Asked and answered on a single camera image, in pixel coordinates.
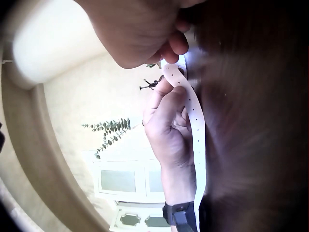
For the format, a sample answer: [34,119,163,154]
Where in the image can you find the green eucalyptus branches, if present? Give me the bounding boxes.
[82,118,132,159]

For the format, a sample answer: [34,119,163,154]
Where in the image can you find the black wrist band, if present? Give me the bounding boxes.
[162,201,196,232]

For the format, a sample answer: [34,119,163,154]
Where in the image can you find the white cabinet with glass doors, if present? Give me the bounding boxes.
[82,150,171,231]

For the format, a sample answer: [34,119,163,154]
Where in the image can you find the person's right hand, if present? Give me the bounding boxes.
[80,0,193,70]

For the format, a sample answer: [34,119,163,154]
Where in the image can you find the white perforated strap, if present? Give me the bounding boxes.
[161,62,206,229]

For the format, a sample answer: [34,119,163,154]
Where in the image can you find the black metal wall fitting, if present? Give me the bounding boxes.
[139,78,165,91]

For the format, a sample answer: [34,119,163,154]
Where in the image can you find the person's left fingers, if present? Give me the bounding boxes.
[151,79,195,137]

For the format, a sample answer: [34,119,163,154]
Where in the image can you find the person's left hand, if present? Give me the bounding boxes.
[142,79,197,205]

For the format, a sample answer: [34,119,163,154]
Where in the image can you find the person's right fingers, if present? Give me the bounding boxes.
[160,7,193,64]

